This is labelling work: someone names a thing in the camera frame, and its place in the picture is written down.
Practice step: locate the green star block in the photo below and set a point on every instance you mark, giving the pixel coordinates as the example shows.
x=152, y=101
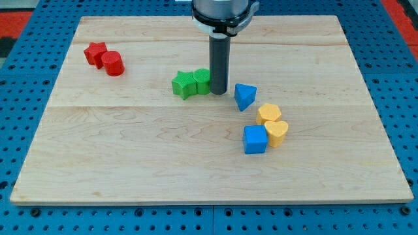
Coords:
x=184, y=85

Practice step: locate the light wooden board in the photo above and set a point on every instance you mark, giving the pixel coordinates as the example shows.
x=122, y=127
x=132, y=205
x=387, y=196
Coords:
x=127, y=140

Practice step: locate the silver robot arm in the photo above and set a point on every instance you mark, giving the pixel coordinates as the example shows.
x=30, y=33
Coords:
x=223, y=18

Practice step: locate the yellow heart block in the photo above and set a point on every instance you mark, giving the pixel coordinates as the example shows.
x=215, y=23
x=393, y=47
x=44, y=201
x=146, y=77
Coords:
x=276, y=131

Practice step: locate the green cylinder block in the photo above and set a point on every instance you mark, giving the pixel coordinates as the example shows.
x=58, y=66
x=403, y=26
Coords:
x=202, y=78

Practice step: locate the blue triangle block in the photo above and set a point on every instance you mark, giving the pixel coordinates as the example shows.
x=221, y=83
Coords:
x=244, y=95

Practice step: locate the red cylinder block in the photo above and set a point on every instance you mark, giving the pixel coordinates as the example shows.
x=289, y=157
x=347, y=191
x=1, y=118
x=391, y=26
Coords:
x=113, y=63

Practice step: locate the blue cube block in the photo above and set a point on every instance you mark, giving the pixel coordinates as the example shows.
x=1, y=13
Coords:
x=254, y=139

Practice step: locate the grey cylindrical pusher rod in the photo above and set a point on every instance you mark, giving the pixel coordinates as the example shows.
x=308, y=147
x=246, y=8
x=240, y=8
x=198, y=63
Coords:
x=219, y=50

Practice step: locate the yellow hexagon block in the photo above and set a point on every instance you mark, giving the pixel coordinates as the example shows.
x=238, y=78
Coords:
x=268, y=112

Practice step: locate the red star block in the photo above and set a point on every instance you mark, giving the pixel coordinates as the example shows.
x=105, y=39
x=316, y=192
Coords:
x=94, y=52

